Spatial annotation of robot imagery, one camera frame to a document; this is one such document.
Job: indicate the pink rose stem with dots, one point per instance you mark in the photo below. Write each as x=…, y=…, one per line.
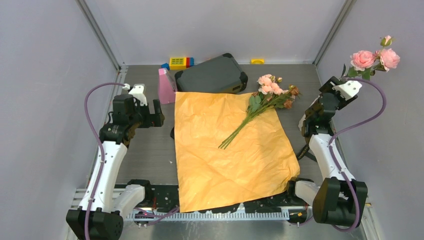
x=365, y=64

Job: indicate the orange flower bouquet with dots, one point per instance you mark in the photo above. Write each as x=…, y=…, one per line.
x=258, y=163

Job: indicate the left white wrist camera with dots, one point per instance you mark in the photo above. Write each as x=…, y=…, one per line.
x=137, y=91

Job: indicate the white ribbed vase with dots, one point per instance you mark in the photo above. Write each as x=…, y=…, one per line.
x=309, y=112

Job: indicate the yellow toy block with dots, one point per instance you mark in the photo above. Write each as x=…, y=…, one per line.
x=178, y=63

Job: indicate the remaining flower bunch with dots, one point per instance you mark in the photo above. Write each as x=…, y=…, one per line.
x=268, y=96

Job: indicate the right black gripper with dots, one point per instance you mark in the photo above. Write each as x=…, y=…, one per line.
x=327, y=88

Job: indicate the small yellow toy piece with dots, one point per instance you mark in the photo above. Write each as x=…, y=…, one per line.
x=257, y=61

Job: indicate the red blue toy block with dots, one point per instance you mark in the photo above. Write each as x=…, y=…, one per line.
x=189, y=62

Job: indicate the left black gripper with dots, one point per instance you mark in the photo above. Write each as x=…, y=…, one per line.
x=159, y=117

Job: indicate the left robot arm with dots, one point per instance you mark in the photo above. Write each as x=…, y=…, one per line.
x=99, y=216

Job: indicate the dark grey hard case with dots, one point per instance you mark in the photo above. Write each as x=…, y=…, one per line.
x=221, y=74

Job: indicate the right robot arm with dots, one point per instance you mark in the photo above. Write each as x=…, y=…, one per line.
x=340, y=199

